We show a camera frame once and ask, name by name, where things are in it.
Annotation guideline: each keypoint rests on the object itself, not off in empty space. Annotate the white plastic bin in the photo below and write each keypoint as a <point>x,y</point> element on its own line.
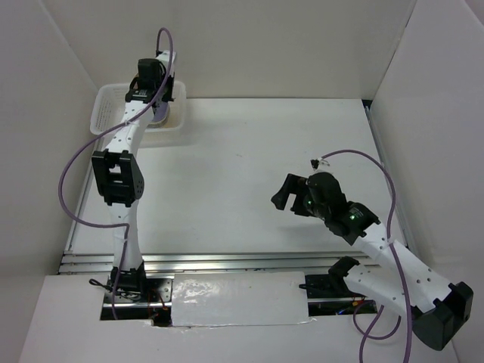
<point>109,109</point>

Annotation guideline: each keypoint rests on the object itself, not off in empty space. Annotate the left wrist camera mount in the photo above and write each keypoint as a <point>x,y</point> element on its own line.
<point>167,59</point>

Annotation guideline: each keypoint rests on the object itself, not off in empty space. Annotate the purple plate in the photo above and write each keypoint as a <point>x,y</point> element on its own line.
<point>161,112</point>

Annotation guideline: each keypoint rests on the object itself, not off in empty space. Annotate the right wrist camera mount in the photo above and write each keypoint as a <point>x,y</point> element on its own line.
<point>317,163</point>

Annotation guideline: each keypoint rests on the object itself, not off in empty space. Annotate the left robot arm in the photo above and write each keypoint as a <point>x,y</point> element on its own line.
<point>117,175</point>

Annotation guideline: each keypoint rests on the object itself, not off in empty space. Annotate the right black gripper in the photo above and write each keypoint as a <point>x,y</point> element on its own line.
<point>293,184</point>

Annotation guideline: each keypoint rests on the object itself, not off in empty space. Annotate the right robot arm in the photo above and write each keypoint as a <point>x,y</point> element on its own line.
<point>437,308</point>

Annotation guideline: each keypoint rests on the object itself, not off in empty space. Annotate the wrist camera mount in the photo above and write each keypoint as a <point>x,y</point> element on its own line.
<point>317,163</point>
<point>167,59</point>

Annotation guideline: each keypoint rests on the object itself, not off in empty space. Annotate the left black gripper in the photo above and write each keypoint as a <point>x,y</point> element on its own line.
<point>167,97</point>

